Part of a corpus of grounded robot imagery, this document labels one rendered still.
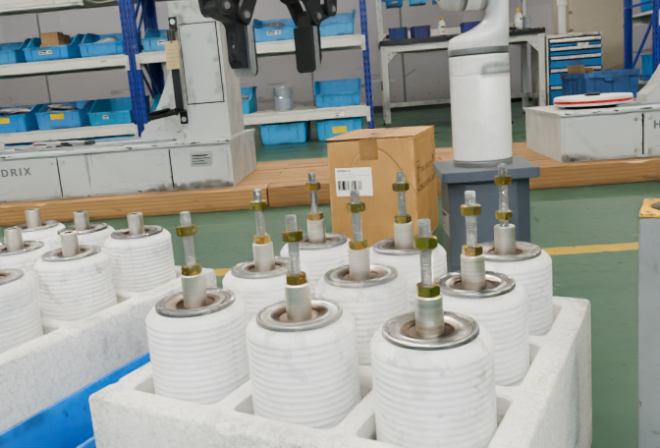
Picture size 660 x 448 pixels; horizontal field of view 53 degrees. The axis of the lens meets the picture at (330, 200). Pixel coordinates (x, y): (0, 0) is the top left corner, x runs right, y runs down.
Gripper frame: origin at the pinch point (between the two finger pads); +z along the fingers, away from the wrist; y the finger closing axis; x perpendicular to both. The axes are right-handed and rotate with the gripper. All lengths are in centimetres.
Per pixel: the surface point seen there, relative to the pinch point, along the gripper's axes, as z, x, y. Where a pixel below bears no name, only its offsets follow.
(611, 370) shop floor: 47, 6, -55
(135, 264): 26, -43, -9
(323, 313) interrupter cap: 21.8, 1.8, -1.0
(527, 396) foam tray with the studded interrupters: 29.1, 16.0, -9.7
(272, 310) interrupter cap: 21.7, -2.5, 1.1
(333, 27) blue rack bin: -38, -308, -344
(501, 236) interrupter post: 19.9, 5.8, -24.7
